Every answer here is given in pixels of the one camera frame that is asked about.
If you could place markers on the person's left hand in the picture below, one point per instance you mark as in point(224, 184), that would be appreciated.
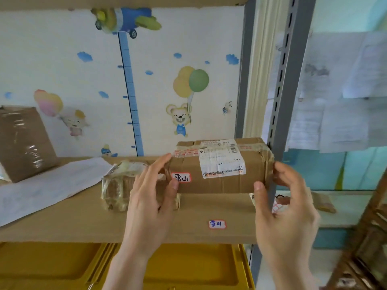
point(148, 214)

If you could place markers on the person's right hand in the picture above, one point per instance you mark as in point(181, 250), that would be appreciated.
point(287, 220)

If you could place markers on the person's right thumb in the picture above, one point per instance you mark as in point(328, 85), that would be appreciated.
point(261, 199)

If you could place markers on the person's left thumb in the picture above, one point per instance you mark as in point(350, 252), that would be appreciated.
point(171, 193)

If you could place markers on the long cardboard box white label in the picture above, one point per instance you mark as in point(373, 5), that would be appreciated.
point(217, 172)

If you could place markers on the person's left forearm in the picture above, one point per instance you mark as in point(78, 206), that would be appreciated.
point(130, 271)

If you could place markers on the person's right forearm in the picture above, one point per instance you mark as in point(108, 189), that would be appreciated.
point(291, 276)

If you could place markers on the red-bordered white label sticker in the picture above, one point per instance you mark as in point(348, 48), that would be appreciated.
point(217, 224)

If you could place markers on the small tape-wrapped parcel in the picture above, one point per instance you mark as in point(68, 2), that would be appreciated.
point(118, 187)

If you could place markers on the small brown paper parcel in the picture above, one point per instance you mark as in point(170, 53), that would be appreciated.
point(323, 202)

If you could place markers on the yellow plastic crate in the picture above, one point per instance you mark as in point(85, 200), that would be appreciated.
point(196, 265)
point(45, 265)

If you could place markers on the brown wooden rack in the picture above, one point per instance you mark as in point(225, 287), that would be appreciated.
point(362, 238)

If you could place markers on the white plastic mailer bag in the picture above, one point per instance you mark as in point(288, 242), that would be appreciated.
point(51, 184)

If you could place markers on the hanging white paper sheets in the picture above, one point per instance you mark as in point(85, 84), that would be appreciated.
point(332, 93)

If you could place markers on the grey metal shelf upright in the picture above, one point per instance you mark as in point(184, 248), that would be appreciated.
point(245, 72)

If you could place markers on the grey slotted metal upright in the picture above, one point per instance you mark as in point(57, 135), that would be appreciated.
point(287, 72)

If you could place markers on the cream curtain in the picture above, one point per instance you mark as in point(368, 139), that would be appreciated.
point(263, 66)

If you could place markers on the brown taped cardboard box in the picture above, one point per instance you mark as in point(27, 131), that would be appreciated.
point(24, 141)

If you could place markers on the bear with balloons wall sticker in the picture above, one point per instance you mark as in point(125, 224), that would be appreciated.
point(184, 102)

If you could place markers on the blue height chart wall sticker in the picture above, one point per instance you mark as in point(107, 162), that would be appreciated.
point(130, 93)

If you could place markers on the mouse with balloon wall sticker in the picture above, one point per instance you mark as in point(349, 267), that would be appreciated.
point(60, 113)

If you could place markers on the cartoon airplane wall sticker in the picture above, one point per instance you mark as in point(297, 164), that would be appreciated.
point(127, 21)

